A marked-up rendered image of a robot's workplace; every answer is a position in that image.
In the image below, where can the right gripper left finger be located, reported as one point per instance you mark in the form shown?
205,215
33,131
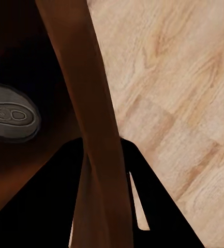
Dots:
41,214

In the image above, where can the can of soda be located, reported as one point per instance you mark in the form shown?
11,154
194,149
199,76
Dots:
30,82

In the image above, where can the trash can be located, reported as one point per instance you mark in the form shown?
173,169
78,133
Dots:
102,215

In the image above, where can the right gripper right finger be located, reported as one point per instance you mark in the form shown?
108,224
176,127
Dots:
168,226

